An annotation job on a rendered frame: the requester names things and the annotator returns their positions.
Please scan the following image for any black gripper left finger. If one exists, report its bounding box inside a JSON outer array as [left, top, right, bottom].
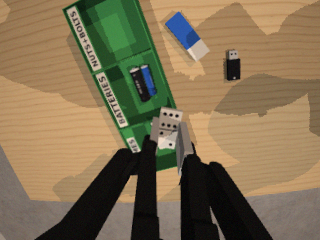
[[34, 117, 160, 240]]

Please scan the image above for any green three-compartment bin rack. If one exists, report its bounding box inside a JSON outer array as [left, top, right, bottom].
[[62, 0, 177, 153]]

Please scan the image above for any blue and white eraser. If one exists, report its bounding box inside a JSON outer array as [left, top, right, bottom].
[[165, 11, 210, 62]]

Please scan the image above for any blue battery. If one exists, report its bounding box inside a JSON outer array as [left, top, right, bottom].
[[141, 65, 156, 96]]

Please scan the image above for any black usb stick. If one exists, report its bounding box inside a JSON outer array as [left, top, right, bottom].
[[226, 50, 240, 81]]

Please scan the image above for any black aa battery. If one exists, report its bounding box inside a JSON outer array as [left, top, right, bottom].
[[129, 67, 151, 102]]

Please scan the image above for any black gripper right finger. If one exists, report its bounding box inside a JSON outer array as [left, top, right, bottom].
[[175, 121, 273, 240]]

